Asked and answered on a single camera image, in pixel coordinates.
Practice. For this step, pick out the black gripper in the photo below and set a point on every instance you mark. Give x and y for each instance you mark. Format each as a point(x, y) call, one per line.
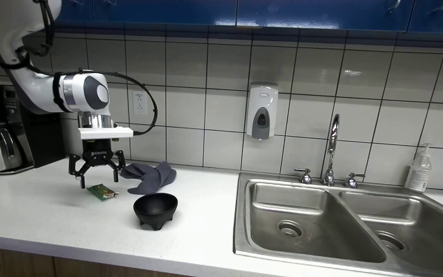
point(95, 152)

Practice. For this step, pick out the green snack bar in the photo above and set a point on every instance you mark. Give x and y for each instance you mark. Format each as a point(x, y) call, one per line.
point(101, 192)

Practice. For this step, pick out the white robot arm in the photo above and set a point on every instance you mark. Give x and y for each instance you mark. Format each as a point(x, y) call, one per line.
point(26, 28)

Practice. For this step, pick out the black stone bowl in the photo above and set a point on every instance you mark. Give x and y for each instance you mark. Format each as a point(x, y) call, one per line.
point(155, 209)

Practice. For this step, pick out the dark blue cloth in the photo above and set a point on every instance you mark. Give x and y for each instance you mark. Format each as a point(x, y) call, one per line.
point(151, 177)

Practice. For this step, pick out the black steel coffee maker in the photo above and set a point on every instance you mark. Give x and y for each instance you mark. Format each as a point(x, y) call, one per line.
point(43, 137)

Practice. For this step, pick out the wooden lower cabinet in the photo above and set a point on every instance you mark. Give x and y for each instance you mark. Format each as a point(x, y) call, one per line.
point(15, 263)

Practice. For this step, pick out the white soap dispenser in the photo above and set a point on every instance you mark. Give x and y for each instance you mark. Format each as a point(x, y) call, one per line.
point(261, 111)

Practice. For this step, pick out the blue upper cabinets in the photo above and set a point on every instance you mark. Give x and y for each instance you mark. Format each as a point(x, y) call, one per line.
point(397, 15)

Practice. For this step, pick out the chrome sink faucet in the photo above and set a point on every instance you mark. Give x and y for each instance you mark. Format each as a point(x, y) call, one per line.
point(328, 174)

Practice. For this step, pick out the stainless steel double sink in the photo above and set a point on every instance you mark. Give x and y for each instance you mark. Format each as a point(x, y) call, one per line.
point(366, 229)

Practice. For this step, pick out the clear soap bottle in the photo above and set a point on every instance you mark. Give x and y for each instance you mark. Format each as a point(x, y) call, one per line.
point(418, 172)

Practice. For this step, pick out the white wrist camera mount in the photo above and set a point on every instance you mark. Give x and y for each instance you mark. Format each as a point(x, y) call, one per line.
point(104, 132)

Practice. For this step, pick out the white wall outlet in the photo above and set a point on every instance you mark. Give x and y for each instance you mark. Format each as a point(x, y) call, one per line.
point(138, 101)

